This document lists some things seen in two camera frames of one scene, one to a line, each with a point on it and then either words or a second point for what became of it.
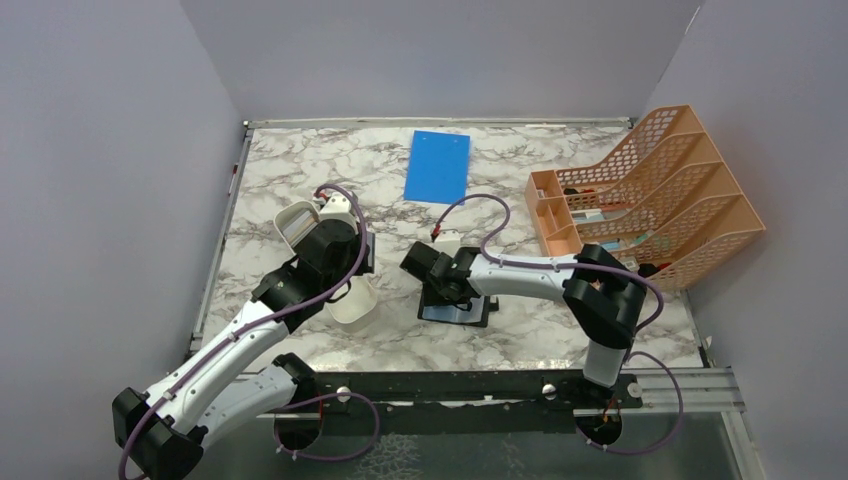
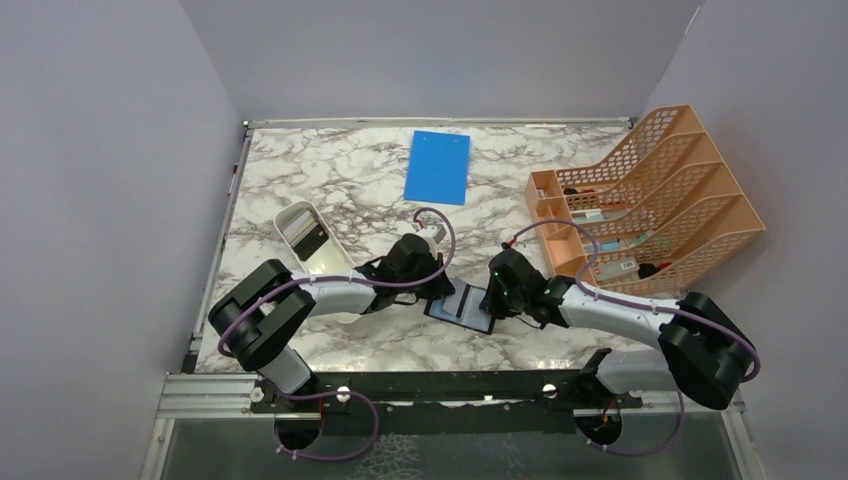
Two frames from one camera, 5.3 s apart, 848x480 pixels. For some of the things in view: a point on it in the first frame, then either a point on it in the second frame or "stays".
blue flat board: x=438 y=168 stays
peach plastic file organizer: x=667 y=207 stays
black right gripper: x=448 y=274 to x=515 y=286
